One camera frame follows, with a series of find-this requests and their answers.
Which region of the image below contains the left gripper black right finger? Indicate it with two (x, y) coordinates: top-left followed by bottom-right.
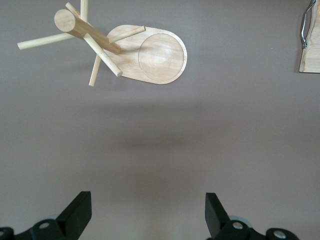
(205, 192), (297, 240)

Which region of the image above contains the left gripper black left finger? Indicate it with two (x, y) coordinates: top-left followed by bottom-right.
(14, 191), (93, 240)

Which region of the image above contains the brown table cloth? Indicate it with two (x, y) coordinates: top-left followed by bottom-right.
(0, 0), (320, 240)

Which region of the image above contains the bamboo cutting board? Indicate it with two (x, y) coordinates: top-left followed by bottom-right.
(298, 0), (320, 74)

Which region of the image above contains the wooden mug rack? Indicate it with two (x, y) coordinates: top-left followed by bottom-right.
(17, 0), (188, 87)

